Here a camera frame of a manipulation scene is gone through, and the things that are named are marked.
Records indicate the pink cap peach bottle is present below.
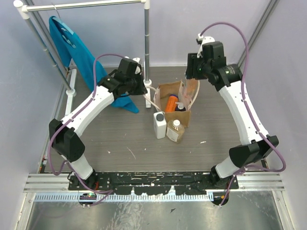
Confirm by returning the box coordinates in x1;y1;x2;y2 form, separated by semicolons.
183;79;198;103

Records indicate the orange bottle blue cap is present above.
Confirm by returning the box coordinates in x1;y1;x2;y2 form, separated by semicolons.
165;94;179;113

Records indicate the canvas burlap tote bag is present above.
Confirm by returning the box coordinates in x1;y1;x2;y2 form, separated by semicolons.
145;80;200;127

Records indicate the blue orange pump bottle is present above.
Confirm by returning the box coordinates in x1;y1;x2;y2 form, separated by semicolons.
175;102;186;112

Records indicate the white bottle black cap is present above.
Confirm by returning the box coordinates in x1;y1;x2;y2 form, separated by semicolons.
153;112;167;139

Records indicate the clear amber bottle white cap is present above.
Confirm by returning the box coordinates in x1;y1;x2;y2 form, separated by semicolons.
166;119;185;143

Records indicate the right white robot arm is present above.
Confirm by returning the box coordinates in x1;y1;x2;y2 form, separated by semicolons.
186;37;279;189

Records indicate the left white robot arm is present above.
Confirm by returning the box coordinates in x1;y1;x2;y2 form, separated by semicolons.
49;57;147;190

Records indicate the teal cloth shirt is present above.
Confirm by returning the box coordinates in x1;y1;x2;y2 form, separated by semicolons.
48;16;139;114

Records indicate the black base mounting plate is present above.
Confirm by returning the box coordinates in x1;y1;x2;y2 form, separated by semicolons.
68;171;239;196

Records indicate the white metal clothes rack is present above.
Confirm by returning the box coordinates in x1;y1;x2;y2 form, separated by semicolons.
13;0;150;113

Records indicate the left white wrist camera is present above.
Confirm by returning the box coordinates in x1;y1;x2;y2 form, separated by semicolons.
124;56;142;74

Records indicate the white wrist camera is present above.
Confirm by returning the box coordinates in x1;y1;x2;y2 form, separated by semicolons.
196;34;215;58
124;56;142;74

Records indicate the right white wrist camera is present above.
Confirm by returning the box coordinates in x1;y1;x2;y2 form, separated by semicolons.
196;34;215;58

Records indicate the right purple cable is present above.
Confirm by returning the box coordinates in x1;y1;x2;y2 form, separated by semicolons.
200;22;286;207

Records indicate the purple cable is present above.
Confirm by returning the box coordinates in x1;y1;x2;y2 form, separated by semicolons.
47;53;131;177
200;22;286;207

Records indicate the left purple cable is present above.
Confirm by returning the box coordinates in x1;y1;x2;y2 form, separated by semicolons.
47;53;131;177

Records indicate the aluminium frame rail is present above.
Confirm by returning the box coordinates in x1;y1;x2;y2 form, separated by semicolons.
24;171;285;192

